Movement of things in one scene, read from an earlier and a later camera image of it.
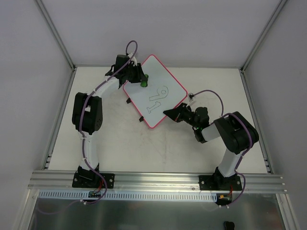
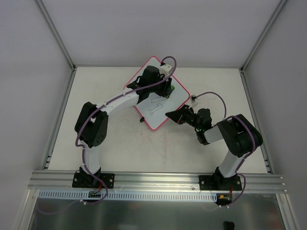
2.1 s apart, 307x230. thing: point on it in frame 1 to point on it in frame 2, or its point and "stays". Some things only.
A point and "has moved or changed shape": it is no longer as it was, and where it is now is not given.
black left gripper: x=138 y=74 to x=166 y=87
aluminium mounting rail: x=159 y=181 stays
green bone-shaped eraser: x=145 y=83 has moved or changed shape
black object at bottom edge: x=229 y=225 stays
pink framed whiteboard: x=163 y=91 stays
